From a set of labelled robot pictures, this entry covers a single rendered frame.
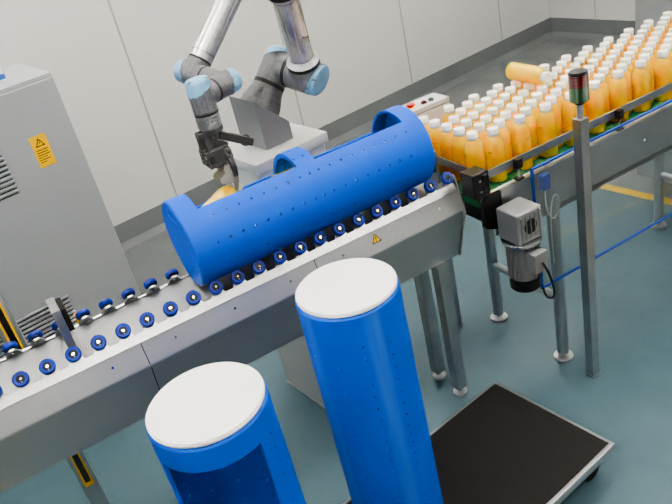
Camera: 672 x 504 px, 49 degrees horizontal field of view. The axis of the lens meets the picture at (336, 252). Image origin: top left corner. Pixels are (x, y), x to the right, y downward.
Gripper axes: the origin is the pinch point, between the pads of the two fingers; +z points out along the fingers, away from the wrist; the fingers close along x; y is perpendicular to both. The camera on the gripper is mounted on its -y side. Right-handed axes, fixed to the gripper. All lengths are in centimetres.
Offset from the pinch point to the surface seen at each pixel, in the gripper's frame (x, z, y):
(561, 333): 26, 106, -105
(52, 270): -127, 56, 58
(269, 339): 14, 50, 9
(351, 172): 18.5, 4.3, -31.8
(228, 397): 77, 15, 40
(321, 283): 52, 15, 1
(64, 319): 10, 14, 64
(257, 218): 19.0, 5.3, 2.5
